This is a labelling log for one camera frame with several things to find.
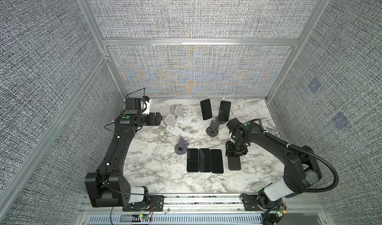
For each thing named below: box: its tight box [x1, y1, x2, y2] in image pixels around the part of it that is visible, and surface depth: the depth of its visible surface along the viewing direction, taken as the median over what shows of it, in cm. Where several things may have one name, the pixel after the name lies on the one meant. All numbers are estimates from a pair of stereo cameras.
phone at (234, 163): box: [227, 155, 242, 171], surface depth 83 cm
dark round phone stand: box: [205, 119, 220, 137], surface depth 97 cm
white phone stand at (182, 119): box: [174, 105, 192, 126], surface depth 103 cm
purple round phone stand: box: [174, 136, 190, 155], surface depth 92 cm
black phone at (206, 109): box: [199, 98, 213, 121], surface depth 100 cm
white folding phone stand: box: [164, 113, 183, 137], surface depth 98 cm
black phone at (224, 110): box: [218, 100, 232, 122], surface depth 99 cm
